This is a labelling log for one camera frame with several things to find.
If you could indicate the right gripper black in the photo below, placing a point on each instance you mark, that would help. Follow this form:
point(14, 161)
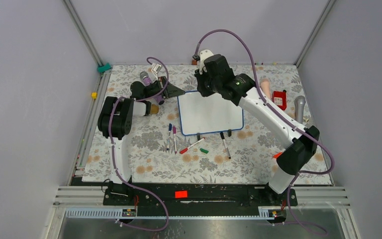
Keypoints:
point(199, 78)

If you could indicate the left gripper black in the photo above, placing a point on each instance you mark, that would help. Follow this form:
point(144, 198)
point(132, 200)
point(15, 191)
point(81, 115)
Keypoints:
point(167, 89)

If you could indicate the blue framed whiteboard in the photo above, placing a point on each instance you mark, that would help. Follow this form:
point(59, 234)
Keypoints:
point(205, 115)

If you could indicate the green marker cap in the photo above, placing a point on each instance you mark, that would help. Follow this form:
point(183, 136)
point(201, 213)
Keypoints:
point(204, 151)

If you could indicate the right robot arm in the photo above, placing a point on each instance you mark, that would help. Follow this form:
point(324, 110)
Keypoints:
point(300, 143)

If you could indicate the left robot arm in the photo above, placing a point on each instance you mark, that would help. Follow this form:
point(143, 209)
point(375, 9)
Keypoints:
point(116, 118)

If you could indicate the blue whiteboard marker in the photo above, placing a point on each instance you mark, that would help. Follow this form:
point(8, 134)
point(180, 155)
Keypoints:
point(169, 135)

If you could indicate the purple whiteboard marker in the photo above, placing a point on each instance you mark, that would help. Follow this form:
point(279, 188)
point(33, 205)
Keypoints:
point(175, 139)

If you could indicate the black whiteboard marker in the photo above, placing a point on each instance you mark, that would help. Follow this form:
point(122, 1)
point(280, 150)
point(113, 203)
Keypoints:
point(225, 144)

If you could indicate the red whiteboard marker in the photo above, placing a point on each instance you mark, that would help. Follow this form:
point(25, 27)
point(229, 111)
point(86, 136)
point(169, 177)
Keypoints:
point(191, 146)

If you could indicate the tan toy microphone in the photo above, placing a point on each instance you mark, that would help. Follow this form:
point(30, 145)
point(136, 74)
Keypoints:
point(154, 109)

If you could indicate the purple glitter toy microphone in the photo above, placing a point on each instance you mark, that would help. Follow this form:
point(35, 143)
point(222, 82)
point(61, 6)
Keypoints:
point(151, 88)

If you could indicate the pink toy microphone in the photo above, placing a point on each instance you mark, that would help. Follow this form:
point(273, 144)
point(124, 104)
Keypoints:
point(265, 87)

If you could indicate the red box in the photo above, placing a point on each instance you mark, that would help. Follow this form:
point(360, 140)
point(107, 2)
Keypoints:
point(280, 99)

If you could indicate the teal corner block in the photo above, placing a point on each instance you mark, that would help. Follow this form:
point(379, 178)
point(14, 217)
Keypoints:
point(103, 68)

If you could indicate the yellow cube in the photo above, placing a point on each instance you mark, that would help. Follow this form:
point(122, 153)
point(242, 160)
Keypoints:
point(94, 95)

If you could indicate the silver toy microphone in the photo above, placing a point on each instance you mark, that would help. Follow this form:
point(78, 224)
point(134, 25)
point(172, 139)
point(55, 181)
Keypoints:
point(299, 105)

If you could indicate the red triangular block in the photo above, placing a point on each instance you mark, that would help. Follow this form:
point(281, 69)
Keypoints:
point(277, 155)

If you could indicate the red tape label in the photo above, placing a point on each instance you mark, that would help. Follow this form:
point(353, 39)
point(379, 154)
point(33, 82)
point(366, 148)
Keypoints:
point(181, 194)

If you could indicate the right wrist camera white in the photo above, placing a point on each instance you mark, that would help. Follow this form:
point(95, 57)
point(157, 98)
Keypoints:
point(203, 55)

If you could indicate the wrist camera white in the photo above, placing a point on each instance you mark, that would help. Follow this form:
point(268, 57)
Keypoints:
point(203, 55)
point(155, 69)

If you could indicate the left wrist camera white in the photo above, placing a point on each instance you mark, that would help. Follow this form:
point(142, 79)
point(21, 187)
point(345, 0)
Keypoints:
point(155, 69)

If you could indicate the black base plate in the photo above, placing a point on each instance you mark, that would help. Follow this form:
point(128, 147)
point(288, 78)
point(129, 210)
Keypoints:
point(156, 199)

